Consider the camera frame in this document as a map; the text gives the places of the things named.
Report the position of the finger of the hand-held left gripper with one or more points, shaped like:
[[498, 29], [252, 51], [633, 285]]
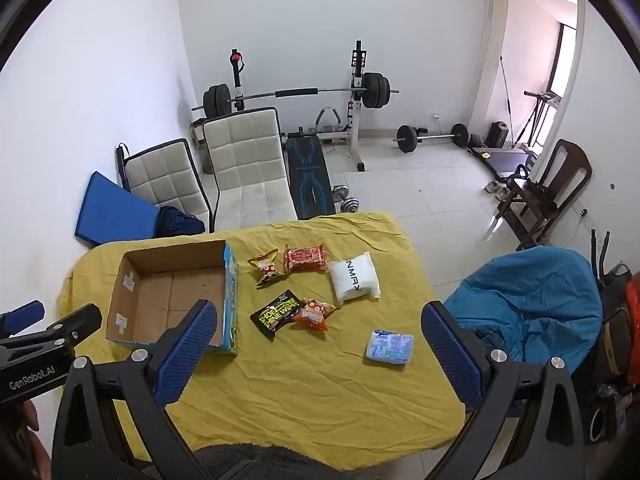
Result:
[[22, 313], [75, 324]]

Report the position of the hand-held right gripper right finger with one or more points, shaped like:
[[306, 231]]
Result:
[[450, 355]]

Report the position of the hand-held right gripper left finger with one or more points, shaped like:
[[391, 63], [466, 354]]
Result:
[[190, 347]]

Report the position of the light blue tissue packet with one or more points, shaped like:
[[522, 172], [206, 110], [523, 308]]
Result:
[[390, 347]]

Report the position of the cardboard box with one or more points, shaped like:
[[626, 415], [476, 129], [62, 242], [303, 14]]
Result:
[[165, 290]]

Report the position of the yellow red snack packet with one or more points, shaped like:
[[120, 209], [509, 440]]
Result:
[[265, 267]]

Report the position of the white tissue pack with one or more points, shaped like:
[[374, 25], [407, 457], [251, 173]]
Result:
[[354, 277]]

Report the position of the red floral wipes packet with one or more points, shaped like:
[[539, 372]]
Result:
[[305, 258]]

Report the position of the black yellow wipes packet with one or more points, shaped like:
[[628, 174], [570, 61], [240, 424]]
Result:
[[276, 316]]

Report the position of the blue exercise mat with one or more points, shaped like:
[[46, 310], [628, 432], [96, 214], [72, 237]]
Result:
[[115, 210]]

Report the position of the dark blue cloth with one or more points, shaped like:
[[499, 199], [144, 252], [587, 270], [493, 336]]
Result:
[[177, 222]]

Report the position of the orange snack packet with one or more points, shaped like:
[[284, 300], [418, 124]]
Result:
[[315, 315]]

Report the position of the yellow tablecloth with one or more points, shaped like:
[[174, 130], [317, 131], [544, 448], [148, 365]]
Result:
[[325, 400]]

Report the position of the black bag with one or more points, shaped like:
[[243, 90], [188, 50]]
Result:
[[615, 360]]

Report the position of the black folded stand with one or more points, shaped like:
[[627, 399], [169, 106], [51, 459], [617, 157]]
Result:
[[121, 165]]

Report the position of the white quilted chair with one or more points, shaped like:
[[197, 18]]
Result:
[[247, 170], [165, 180]]

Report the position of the white shoe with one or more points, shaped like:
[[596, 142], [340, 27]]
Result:
[[490, 187], [502, 189]]

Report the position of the chrome dumbbell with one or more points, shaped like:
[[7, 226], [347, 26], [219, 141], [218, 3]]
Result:
[[350, 205], [341, 192]]

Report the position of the red bag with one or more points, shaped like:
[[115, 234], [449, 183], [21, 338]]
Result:
[[634, 310]]

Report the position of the black treadmill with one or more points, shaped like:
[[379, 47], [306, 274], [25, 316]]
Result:
[[500, 162]]

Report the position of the black blue weight bench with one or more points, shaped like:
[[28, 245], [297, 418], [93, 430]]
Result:
[[307, 175]]

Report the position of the dark wooden chair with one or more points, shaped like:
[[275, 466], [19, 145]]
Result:
[[565, 170]]

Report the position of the short barbell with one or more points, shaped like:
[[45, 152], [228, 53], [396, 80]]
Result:
[[407, 138]]

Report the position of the black speaker box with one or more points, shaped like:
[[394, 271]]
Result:
[[498, 134]]

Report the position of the white barbell rack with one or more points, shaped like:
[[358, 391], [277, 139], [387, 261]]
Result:
[[356, 130]]

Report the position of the long barbell with black plates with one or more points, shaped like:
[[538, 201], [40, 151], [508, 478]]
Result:
[[297, 93]]

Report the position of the black metal frame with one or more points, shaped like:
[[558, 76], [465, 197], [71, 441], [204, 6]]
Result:
[[605, 260]]

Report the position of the white wall socket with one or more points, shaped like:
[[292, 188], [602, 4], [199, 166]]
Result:
[[586, 212]]

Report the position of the cream door frame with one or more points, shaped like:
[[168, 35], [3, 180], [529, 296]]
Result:
[[492, 35]]

